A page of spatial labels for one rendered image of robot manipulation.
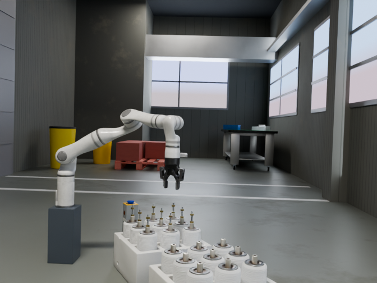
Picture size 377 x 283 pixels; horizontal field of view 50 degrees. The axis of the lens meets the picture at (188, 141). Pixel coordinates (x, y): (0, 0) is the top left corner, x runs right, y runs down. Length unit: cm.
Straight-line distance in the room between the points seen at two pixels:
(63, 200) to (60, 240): 22
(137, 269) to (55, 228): 60
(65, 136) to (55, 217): 472
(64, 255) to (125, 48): 702
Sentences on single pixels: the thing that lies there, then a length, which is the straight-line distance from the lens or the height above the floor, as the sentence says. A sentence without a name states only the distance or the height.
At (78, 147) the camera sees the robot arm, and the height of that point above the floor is 64.
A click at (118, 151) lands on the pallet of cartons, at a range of 701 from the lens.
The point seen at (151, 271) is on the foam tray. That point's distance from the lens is 174.
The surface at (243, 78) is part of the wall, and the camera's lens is 1017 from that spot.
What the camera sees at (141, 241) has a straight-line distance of 195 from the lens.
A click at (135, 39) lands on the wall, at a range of 899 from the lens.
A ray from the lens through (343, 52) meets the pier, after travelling 469.
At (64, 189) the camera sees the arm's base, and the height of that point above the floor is 40.
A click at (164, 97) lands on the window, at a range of 1010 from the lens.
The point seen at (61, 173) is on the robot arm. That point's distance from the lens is 230.
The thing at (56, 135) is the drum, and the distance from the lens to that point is 699.
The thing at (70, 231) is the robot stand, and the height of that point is 18.
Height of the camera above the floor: 76
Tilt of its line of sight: 2 degrees down
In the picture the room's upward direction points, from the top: 2 degrees clockwise
